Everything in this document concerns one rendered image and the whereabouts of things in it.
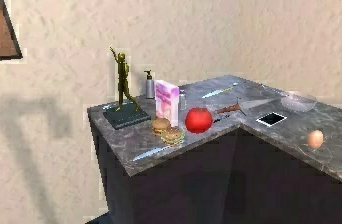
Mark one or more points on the brown bun sandwich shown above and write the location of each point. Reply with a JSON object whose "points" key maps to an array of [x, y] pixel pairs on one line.
{"points": [[160, 125]]}

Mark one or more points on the sandwich with green lettuce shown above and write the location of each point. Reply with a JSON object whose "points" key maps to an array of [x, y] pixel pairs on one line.
{"points": [[172, 136]]}

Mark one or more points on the dark kitchen counter marble top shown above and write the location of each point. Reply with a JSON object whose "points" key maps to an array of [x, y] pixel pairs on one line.
{"points": [[192, 186]]}

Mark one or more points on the pink box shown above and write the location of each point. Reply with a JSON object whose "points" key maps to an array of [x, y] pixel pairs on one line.
{"points": [[167, 101]]}

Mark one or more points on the small grey shaker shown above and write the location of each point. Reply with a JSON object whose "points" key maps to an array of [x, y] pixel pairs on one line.
{"points": [[182, 101]]}

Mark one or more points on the red tomato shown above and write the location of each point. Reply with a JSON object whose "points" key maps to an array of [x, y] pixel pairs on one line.
{"points": [[198, 120]]}

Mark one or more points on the grey soap dispenser bottle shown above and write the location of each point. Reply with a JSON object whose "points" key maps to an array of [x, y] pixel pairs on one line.
{"points": [[149, 87]]}

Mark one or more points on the silver butter knife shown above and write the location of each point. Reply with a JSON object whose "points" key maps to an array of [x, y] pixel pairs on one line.
{"points": [[149, 153]]}

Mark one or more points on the gold figure statue black base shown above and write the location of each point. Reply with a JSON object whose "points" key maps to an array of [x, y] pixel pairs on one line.
{"points": [[123, 100]]}

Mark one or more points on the clear glass bowl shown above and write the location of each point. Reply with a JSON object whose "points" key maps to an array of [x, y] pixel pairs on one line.
{"points": [[297, 102]]}

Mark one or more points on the tan egg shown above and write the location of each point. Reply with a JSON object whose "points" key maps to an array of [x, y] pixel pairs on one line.
{"points": [[315, 139]]}

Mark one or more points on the black phone white frame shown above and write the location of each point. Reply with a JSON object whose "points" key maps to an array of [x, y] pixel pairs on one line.
{"points": [[271, 119]]}

